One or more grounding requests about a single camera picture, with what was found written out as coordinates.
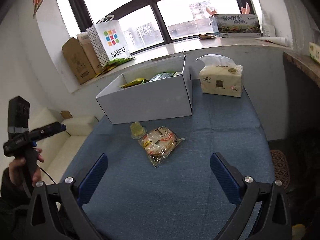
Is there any blue printed tissue box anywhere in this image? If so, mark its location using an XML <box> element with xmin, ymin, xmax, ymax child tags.
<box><xmin>214</xmin><ymin>14</ymin><xmax>262</xmax><ymax>37</ymax></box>

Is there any green yellow sachets pile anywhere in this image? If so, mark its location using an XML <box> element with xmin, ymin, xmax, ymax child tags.
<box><xmin>95</xmin><ymin>57</ymin><xmax>135</xmax><ymax>77</ymax></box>

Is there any white Sanfu paper bag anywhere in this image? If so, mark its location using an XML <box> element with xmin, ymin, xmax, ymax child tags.
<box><xmin>87</xmin><ymin>15</ymin><xmax>130</xmax><ymax>68</ymax></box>

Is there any soft tissue pack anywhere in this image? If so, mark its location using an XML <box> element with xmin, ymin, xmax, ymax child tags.
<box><xmin>196</xmin><ymin>54</ymin><xmax>244</xmax><ymax>98</ymax></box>

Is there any person's left hand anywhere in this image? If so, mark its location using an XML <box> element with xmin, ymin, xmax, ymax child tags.
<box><xmin>7</xmin><ymin>158</ymin><xmax>42</xmax><ymax>190</ymax></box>

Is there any cream green carton box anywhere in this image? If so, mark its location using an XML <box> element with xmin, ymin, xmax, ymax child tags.
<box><xmin>309</xmin><ymin>42</ymin><xmax>320</xmax><ymax>64</ymax></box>

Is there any black window frame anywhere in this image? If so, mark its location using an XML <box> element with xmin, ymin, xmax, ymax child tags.
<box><xmin>66</xmin><ymin>0</ymin><xmax>253</xmax><ymax>53</ymax></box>

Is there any cream leather sofa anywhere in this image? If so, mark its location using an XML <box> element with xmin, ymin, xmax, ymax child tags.
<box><xmin>29</xmin><ymin>107</ymin><xmax>98</xmax><ymax>184</ymax></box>

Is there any blue table cloth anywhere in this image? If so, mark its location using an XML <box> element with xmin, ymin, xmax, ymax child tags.
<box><xmin>64</xmin><ymin>80</ymin><xmax>274</xmax><ymax>239</ymax></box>

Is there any brown cardboard box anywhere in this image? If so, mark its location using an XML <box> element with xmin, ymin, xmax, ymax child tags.
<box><xmin>62</xmin><ymin>32</ymin><xmax>103</xmax><ymax>84</ymax></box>

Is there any yellow snack bag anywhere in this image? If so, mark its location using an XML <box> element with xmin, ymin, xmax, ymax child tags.
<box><xmin>121</xmin><ymin>77</ymin><xmax>149</xmax><ymax>88</ymax></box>

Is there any white cardboard box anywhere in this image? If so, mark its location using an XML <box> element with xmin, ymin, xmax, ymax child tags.
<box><xmin>96</xmin><ymin>55</ymin><xmax>193</xmax><ymax>124</ymax></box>

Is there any dark side shelf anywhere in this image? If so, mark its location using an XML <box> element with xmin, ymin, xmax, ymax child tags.
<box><xmin>267</xmin><ymin>52</ymin><xmax>319</xmax><ymax>141</ymax></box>

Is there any white tube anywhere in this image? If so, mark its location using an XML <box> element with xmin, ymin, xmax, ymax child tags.
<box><xmin>255</xmin><ymin>37</ymin><xmax>292</xmax><ymax>47</ymax></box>

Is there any round bread clear packet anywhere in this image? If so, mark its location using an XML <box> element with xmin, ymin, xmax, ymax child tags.
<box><xmin>138</xmin><ymin>126</ymin><xmax>185</xmax><ymax>168</ymax></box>

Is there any green striped snack packet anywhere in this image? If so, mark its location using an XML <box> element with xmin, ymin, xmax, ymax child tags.
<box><xmin>149</xmin><ymin>72</ymin><xmax>182</xmax><ymax>82</ymax></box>

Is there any small wrapper on sill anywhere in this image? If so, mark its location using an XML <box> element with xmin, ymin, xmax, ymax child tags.
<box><xmin>199</xmin><ymin>34</ymin><xmax>217</xmax><ymax>40</ymax></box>

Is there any yellow jelly cup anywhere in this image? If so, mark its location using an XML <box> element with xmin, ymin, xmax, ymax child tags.
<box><xmin>130</xmin><ymin>122</ymin><xmax>146</xmax><ymax>140</ymax></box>

